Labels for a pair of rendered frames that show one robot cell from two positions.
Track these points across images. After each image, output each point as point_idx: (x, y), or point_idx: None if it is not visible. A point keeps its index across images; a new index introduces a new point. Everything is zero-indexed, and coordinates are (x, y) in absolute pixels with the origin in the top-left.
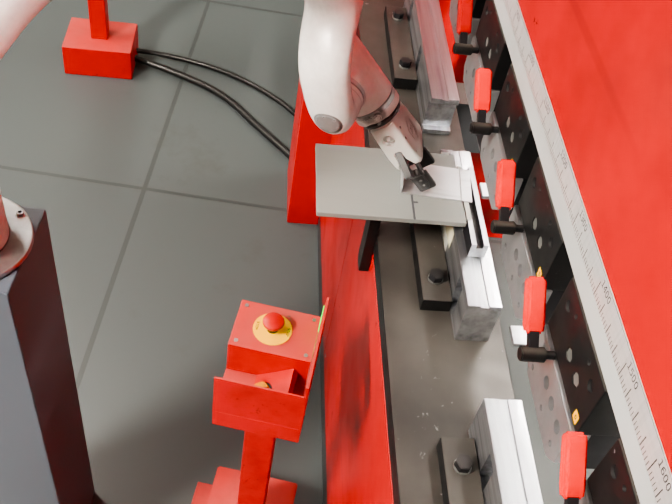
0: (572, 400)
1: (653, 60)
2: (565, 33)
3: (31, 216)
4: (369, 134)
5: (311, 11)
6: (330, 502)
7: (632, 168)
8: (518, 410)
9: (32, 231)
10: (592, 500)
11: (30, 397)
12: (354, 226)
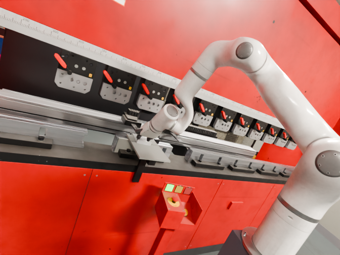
0: (229, 120)
1: (234, 69)
2: None
3: (239, 233)
4: (88, 160)
5: (192, 99)
6: (134, 252)
7: (234, 84)
8: (191, 147)
9: (245, 227)
10: (239, 124)
11: None
12: (91, 195)
